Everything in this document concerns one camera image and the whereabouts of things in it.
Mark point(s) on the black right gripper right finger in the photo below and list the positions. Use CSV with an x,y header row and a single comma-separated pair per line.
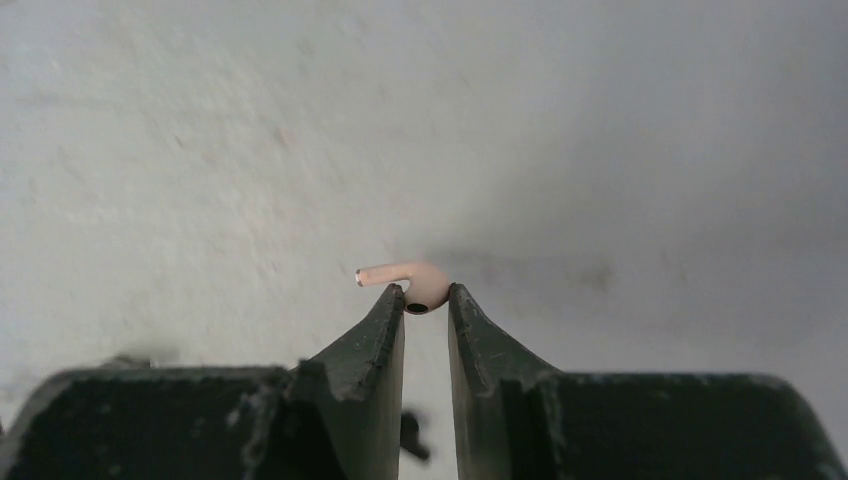
x,y
518,417

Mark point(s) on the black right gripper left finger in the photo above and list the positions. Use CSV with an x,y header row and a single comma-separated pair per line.
x,y
334,416

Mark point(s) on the pink earbud with blue light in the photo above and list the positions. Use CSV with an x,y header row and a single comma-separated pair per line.
x,y
427,286

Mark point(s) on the black earbud lower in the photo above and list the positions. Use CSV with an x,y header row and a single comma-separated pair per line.
x,y
410,436

